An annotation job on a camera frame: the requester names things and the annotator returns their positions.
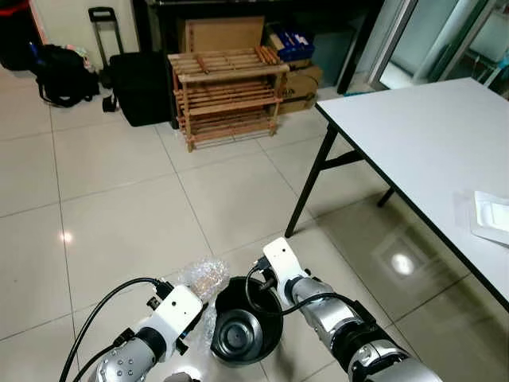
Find wooden shoe rack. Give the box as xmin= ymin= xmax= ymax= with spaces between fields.
xmin=167 ymin=45 xmax=291 ymax=153

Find dark round rubbish bin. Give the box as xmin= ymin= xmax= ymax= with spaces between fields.
xmin=210 ymin=275 xmax=286 ymax=368

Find black backpack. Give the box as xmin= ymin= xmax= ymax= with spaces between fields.
xmin=29 ymin=43 xmax=102 ymax=110

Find black trolley suitcase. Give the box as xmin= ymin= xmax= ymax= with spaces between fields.
xmin=87 ymin=6 xmax=173 ymax=129

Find white flat tray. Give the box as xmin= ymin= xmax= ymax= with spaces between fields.
xmin=468 ymin=190 xmax=509 ymax=247

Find blue printed box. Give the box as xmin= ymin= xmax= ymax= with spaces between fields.
xmin=268 ymin=29 xmax=317 ymax=64

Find clear plastic bottle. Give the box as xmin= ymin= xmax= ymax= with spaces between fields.
xmin=176 ymin=255 xmax=231 ymax=353

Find printed brown cardboard box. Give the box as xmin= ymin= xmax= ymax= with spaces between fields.
xmin=278 ymin=64 xmax=324 ymax=114

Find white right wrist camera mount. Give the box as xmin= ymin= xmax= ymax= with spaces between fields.
xmin=262 ymin=236 xmax=298 ymax=281

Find black and red bag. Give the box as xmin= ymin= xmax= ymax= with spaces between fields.
xmin=0 ymin=0 xmax=42 ymax=72

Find glass sliding door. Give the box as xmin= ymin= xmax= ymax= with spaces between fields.
xmin=372 ymin=0 xmax=509 ymax=93

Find white folding table black legs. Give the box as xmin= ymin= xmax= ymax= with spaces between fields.
xmin=284 ymin=76 xmax=509 ymax=313

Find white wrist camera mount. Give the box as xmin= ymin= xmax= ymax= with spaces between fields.
xmin=150 ymin=284 xmax=205 ymax=345
xmin=262 ymin=236 xmax=298 ymax=281

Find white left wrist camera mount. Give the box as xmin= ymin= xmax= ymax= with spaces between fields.
xmin=150 ymin=284 xmax=205 ymax=345

